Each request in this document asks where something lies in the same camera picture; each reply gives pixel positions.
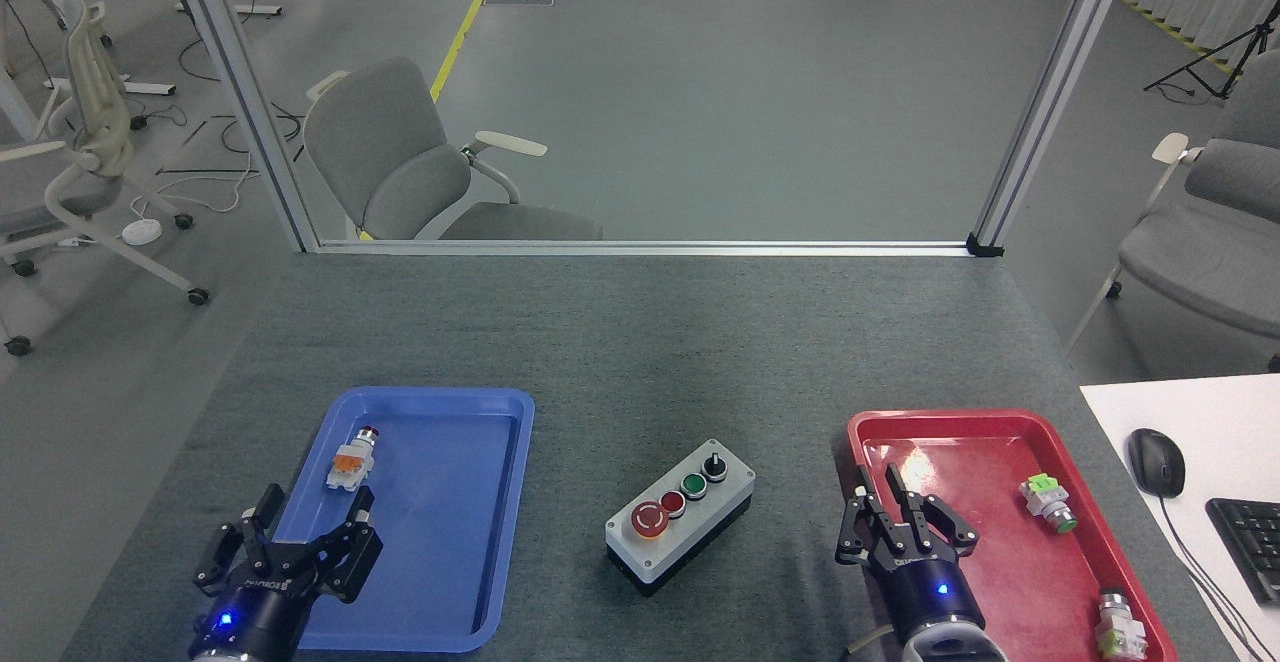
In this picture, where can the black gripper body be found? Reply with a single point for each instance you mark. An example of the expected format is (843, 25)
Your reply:
(255, 612)
(930, 597)

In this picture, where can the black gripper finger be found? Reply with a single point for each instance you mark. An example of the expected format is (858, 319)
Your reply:
(940, 527)
(865, 532)
(250, 542)
(355, 552)

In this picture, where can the grey control box with buttons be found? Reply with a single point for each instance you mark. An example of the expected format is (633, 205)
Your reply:
(680, 532)

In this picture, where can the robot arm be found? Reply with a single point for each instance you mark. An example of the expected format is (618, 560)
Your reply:
(950, 647)
(240, 657)

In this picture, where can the red plastic tray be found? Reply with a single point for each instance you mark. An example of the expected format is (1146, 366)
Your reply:
(1010, 562)

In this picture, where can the blue plastic tray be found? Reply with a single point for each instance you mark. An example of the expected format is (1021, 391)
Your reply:
(450, 542)

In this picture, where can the black computer mouse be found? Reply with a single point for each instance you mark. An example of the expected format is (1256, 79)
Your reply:
(1157, 462)

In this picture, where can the white desk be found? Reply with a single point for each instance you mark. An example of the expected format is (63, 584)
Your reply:
(1230, 412)

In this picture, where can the black keyboard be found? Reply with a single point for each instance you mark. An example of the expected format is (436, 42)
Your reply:
(1255, 542)

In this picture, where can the white round floor socket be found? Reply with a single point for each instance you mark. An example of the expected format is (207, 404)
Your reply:
(142, 232)

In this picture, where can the grey chair with white armrests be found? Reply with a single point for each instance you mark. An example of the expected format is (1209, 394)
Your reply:
(400, 162)

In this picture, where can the white mesh office chair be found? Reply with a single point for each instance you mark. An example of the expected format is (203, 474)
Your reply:
(90, 142)

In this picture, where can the black tripod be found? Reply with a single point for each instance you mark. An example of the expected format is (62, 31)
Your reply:
(1232, 60)

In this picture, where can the red push button orange switch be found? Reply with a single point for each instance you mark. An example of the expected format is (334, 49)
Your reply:
(352, 462)

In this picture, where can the green push button switch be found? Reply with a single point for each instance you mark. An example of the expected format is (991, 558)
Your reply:
(1048, 502)

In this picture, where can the black corner bracket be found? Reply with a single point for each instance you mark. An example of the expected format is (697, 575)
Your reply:
(984, 246)

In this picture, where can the silver aluminium rail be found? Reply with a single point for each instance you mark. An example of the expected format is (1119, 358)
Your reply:
(640, 247)

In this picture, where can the grey armchair with white frame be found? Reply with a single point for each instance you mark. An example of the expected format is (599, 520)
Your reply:
(1210, 252)

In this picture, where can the silver aluminium post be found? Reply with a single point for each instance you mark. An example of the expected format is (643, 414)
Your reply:
(245, 102)
(1055, 92)

